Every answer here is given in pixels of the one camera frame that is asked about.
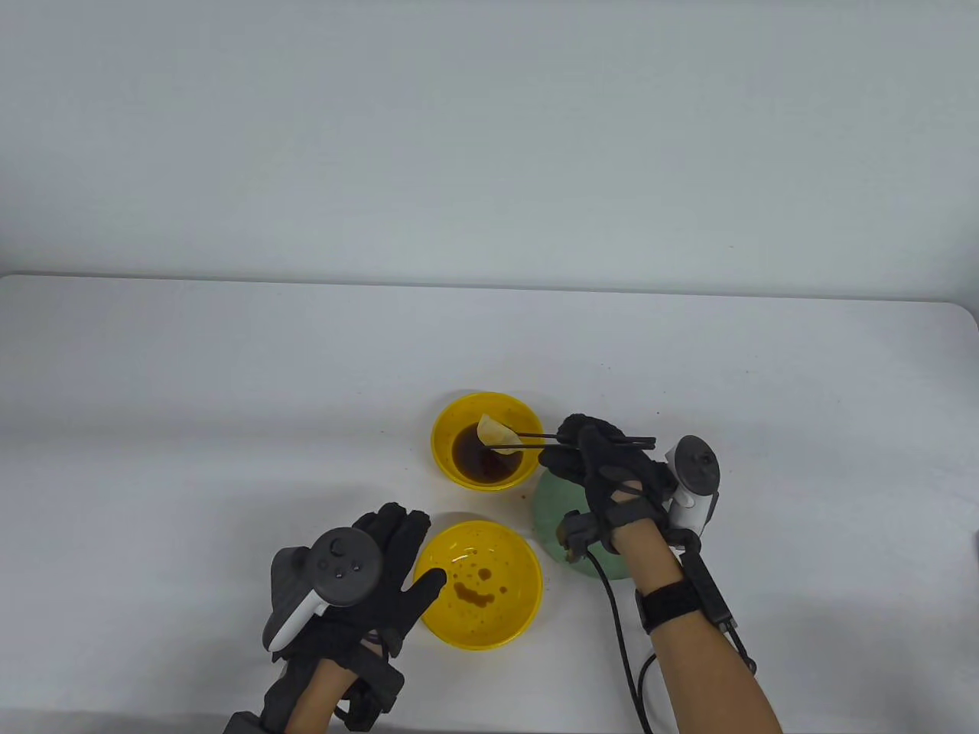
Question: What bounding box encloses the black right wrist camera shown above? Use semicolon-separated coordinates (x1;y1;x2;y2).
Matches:
558;510;607;564

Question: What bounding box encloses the green bowl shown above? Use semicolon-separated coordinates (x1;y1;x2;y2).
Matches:
531;466;637;580

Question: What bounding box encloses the black labelled box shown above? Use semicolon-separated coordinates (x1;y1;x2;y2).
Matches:
676;546;740;633

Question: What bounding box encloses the person's right forearm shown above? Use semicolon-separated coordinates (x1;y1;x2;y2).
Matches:
612;524;785;734

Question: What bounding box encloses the yellow stained bowl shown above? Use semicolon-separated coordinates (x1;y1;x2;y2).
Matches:
413;521;544;651

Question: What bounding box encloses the grey right hand controller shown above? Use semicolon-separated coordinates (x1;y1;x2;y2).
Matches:
662;435;722;534

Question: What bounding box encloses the yellow sauce bowl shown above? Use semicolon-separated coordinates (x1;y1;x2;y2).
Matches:
431;392;545;492

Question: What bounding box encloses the person's left forearm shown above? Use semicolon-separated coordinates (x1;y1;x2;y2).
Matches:
285;658;362;734

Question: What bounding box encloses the white dumpling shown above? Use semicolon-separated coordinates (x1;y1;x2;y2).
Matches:
477;414;523;453

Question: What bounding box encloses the person's left hand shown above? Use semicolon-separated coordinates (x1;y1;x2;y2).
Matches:
289;502;447;667

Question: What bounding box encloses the grey hand controller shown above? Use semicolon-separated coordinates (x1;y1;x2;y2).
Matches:
662;435;722;534
263;528;383;653

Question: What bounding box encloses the grey left hand controller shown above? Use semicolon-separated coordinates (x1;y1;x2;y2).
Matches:
263;528;383;653

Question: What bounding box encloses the dark soy sauce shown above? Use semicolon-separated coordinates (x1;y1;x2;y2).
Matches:
451;424;525;484

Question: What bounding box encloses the black right forearm strap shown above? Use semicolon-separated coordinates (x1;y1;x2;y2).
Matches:
634;582;709;636

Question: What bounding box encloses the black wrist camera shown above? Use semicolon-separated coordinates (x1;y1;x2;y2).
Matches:
335;660;405;729
558;510;607;564

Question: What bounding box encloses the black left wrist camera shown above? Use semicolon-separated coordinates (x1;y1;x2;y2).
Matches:
335;660;405;729

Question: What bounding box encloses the black cable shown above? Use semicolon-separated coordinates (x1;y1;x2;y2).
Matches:
584;552;660;734

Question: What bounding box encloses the person's right hand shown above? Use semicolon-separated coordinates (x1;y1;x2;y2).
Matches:
539;414;678;555

